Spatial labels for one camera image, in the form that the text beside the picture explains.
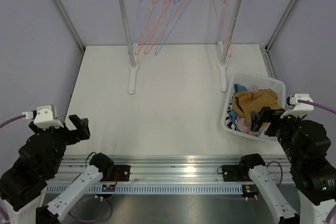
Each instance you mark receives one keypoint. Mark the light blue wire hanger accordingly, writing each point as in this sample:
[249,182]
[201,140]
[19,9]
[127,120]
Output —
[137,30]

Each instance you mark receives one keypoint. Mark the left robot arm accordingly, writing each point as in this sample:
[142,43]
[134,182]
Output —
[24,185]

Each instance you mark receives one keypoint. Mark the pink hanger of teal top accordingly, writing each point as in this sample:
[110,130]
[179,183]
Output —
[160,22]

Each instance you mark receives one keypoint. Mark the black white striped tank top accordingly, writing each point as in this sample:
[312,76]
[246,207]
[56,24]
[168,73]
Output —
[229,123]

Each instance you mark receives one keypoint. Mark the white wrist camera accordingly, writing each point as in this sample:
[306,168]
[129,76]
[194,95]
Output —
[297,106]
[44,117]

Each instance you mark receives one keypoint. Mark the pink hanger of brown top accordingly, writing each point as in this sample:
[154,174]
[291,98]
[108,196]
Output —
[222,20]

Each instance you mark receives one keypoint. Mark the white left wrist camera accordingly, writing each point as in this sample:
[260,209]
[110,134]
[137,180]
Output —
[44,117]

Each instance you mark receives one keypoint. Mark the white silver clothes rack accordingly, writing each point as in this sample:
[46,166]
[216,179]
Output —
[221,65]

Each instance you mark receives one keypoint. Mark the white plastic basket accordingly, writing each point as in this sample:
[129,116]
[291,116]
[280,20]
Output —
[263,82]

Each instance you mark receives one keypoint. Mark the pink hanger of striped top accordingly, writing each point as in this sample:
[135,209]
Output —
[148,35]

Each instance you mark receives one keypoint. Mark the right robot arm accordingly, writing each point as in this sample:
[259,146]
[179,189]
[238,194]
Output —
[305,144]

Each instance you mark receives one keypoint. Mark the pink mauve tank top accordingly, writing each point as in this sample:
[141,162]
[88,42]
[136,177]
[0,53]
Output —
[241,122]

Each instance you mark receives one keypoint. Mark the teal blue tank top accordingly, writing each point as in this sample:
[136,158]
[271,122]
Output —
[237,90]

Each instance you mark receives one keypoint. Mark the blue hanger of pink top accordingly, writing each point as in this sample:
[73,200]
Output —
[177,9]

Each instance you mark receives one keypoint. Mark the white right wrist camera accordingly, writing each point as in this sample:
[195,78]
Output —
[297,106]

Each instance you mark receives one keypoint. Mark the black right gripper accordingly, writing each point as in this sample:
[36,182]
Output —
[266,114]

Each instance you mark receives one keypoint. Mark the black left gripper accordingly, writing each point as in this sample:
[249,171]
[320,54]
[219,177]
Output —
[74,135]

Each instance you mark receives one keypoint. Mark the mustard brown tank top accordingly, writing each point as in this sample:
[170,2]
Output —
[245,102]

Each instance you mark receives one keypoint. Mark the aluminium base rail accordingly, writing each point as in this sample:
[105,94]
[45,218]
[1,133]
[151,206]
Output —
[164,174]

